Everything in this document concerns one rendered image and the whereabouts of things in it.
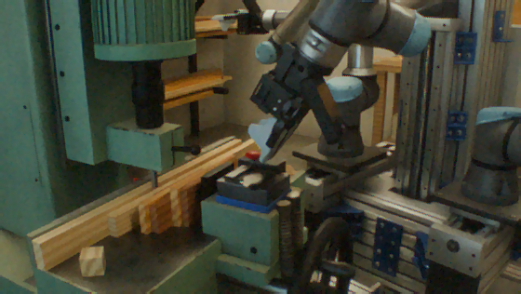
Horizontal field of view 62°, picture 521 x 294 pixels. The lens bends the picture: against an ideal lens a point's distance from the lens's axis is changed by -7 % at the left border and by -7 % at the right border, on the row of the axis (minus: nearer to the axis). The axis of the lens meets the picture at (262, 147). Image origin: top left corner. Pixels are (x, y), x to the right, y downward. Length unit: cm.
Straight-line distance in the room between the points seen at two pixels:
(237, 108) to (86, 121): 404
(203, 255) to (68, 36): 44
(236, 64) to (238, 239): 406
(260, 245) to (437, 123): 76
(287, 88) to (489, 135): 61
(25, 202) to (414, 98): 105
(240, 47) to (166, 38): 399
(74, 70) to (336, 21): 46
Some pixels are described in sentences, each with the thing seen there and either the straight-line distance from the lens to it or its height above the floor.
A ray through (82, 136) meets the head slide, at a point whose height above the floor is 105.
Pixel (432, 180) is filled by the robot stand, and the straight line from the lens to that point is 143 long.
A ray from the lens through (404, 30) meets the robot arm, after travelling 75.
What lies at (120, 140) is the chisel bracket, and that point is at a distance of 87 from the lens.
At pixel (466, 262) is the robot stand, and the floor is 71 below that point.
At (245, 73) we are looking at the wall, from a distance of 474.
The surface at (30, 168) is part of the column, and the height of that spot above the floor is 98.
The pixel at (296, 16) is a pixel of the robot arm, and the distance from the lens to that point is 148.
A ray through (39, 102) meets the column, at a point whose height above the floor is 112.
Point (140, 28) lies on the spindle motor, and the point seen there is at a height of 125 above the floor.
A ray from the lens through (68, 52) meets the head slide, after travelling 88.
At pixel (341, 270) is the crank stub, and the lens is 69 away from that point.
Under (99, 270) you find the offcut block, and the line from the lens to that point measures 74.
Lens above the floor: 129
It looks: 18 degrees down
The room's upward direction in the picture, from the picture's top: straight up
